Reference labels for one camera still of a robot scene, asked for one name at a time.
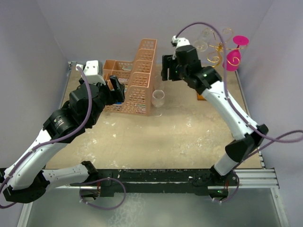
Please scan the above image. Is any pink wine glass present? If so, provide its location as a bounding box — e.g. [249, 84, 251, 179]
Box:
[223, 35, 250, 71]

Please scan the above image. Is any clear flute wine glass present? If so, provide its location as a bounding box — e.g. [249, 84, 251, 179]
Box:
[154, 75, 165, 91]

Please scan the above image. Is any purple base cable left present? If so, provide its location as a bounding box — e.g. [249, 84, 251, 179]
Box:
[79, 177, 126, 210]

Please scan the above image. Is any wooden rack base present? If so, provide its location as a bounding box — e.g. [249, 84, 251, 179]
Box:
[197, 94, 205, 101]

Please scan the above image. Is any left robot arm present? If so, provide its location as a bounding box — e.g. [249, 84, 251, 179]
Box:
[0, 76, 125, 206]

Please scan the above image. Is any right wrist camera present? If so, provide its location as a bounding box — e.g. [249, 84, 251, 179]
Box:
[171, 35, 190, 57]

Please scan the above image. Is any peach plastic file organizer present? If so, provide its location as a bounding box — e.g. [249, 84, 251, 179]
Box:
[103, 38, 157, 116]

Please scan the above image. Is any clear round wine glass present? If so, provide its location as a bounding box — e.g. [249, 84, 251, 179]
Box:
[151, 90, 165, 117]

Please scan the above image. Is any clear wine glass back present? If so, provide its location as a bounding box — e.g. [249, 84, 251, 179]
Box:
[193, 40, 208, 52]

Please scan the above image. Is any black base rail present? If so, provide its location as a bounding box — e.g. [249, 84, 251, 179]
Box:
[72, 169, 240, 198]

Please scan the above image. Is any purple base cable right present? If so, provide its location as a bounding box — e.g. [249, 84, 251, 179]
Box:
[212, 171, 240, 204]

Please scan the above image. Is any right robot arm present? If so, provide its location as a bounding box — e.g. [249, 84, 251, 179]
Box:
[161, 45, 268, 185]

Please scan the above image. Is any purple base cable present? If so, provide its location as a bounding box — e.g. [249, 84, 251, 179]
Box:
[79, 177, 126, 210]
[212, 171, 240, 204]

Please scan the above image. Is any clear wine glass far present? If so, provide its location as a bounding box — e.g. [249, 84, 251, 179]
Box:
[198, 28, 214, 43]

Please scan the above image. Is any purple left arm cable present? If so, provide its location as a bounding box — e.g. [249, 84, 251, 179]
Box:
[0, 67, 92, 209]

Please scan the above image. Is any gold wire wine glass rack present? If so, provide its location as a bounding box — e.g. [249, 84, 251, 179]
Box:
[207, 28, 234, 68]

